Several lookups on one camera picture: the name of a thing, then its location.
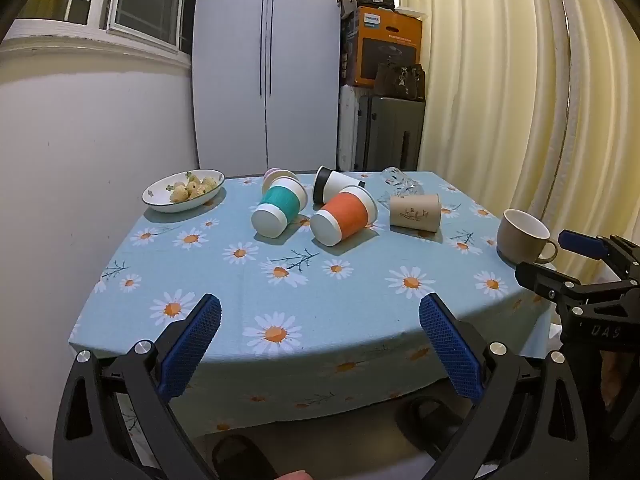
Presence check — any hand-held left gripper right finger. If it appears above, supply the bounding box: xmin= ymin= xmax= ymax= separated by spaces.
xmin=419 ymin=292 xmax=593 ymax=480

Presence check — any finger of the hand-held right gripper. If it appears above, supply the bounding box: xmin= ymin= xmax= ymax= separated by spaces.
xmin=515 ymin=260 xmax=640 ymax=313
xmin=558 ymin=229 xmax=640 ymax=283

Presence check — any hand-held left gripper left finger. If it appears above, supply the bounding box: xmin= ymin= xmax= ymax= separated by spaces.
xmin=52 ymin=292 xmax=223 ymax=480

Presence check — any brown paper cup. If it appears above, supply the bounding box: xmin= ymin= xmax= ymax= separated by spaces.
xmin=389 ymin=193 xmax=443 ymax=234

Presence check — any teal and white cup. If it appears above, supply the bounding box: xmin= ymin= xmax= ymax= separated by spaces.
xmin=251 ymin=183 xmax=307 ymax=240

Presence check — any clear glass cup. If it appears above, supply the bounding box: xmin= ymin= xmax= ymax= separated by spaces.
xmin=381 ymin=167 xmax=425 ymax=201

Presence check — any orange and white cup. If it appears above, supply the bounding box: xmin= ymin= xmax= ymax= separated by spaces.
xmin=310 ymin=185 xmax=378 ymax=248

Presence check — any pink and white cup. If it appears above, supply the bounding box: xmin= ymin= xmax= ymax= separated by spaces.
xmin=262 ymin=168 xmax=300 ymax=194

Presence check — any black and white cup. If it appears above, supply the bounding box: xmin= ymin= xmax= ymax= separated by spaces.
xmin=312 ymin=165 xmax=367 ymax=206

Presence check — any beige mug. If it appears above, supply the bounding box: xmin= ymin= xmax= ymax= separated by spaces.
xmin=496 ymin=208 xmax=559 ymax=266

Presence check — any black slipper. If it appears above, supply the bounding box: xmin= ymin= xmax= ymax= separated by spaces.
xmin=211 ymin=434 xmax=279 ymax=480

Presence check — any blue daisy tablecloth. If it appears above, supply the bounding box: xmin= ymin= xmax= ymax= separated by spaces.
xmin=67 ymin=170 xmax=557 ymax=437

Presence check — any white bowl with food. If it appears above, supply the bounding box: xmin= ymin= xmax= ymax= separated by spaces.
xmin=142 ymin=169 xmax=226 ymax=214

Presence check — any pile of yellow fruits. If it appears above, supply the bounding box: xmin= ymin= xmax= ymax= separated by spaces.
xmin=167 ymin=171 xmax=219 ymax=205

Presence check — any cream curtain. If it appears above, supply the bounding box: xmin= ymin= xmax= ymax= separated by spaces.
xmin=392 ymin=0 xmax=640 ymax=283

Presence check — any grey suitcase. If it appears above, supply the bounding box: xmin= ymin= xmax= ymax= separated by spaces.
xmin=357 ymin=95 xmax=426 ymax=172

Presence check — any brown handbag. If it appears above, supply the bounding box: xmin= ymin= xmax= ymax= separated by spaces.
xmin=374 ymin=62 xmax=426 ymax=103

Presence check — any white suitcase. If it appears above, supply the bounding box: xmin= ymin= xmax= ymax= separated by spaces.
xmin=337 ymin=85 xmax=371 ymax=172

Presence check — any white wardrobe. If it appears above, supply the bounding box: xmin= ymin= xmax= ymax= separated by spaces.
xmin=192 ymin=0 xmax=347 ymax=174

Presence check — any orange cardboard box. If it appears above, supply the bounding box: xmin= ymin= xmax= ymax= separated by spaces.
xmin=341 ymin=6 xmax=424 ymax=88

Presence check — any white framed window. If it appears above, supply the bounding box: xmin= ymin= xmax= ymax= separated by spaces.
xmin=20 ymin=0 xmax=202 ymax=57

